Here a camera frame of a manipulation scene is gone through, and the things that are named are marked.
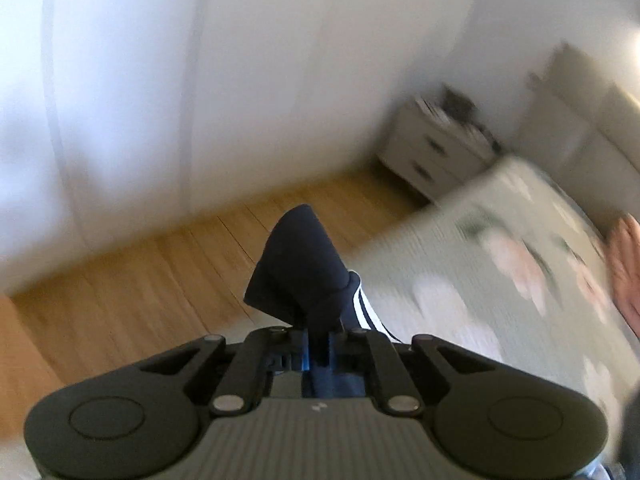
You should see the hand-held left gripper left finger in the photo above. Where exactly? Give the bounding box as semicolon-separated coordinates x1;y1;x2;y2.
139;326;315;417

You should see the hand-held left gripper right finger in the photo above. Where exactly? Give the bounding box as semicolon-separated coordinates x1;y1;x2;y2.
325;327;482;417

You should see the navy garment with white stripes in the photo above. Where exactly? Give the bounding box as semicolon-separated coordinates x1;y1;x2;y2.
243;204;407;401

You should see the green floral bedspread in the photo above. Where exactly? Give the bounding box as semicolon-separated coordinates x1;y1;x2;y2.
350;154;640;480

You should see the white nightstand with drawers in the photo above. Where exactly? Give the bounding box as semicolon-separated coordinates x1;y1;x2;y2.
377;94;507;206

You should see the dark small object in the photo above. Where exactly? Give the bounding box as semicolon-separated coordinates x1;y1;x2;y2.
442;85;477;120

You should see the white wardrobe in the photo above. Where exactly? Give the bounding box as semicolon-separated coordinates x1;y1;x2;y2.
0;0;466;300

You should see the folded pink blanket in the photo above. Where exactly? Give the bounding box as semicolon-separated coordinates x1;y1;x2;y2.
606;212;640;342

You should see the beige padded headboard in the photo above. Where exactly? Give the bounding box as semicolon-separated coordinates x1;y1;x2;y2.
515;41;640;231

